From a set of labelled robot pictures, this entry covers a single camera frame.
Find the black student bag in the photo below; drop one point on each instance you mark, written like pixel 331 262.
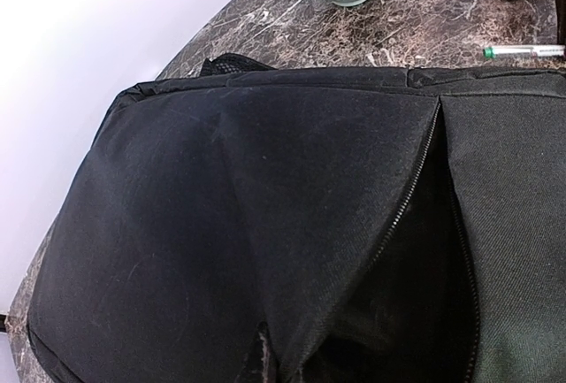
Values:
pixel 314 225

